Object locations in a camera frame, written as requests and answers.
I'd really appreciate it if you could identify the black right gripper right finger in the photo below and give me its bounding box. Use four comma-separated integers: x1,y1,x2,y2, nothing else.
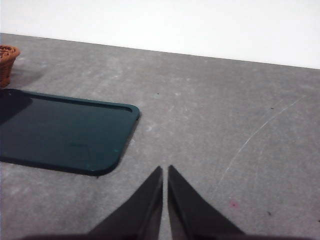
167,164,247,240

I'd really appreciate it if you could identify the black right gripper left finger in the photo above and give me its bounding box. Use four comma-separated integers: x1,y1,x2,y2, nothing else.
86,165,164,240

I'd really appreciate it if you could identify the dark green rectangular tray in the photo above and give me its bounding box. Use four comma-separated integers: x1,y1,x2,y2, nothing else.
0,88,140,177

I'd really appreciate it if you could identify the brown wicker basket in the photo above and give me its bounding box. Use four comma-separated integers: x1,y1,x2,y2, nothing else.
0,44,21,88

